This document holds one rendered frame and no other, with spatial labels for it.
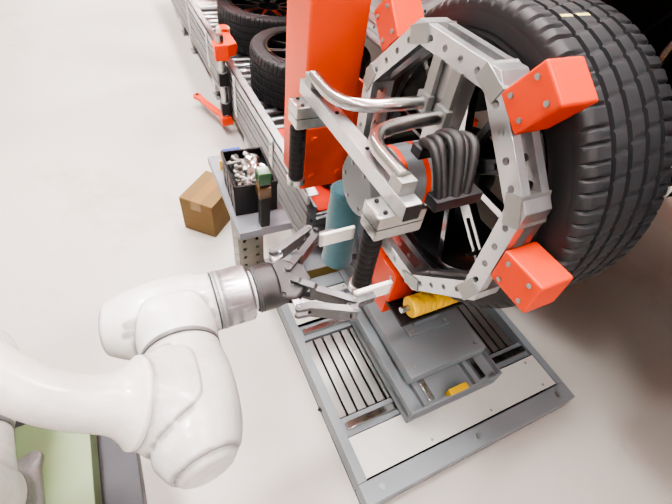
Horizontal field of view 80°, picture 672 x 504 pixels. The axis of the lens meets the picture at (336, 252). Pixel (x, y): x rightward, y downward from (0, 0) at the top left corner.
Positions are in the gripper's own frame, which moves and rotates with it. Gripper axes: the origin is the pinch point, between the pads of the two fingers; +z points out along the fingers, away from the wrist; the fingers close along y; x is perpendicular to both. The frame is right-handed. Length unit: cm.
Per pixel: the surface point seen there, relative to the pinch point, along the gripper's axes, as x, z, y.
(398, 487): -75, 12, 25
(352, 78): 4, 25, -57
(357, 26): 18, 24, -57
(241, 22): -37, 39, -223
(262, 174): -17, -3, -50
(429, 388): -66, 32, 6
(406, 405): -67, 23, 8
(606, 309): -83, 138, 1
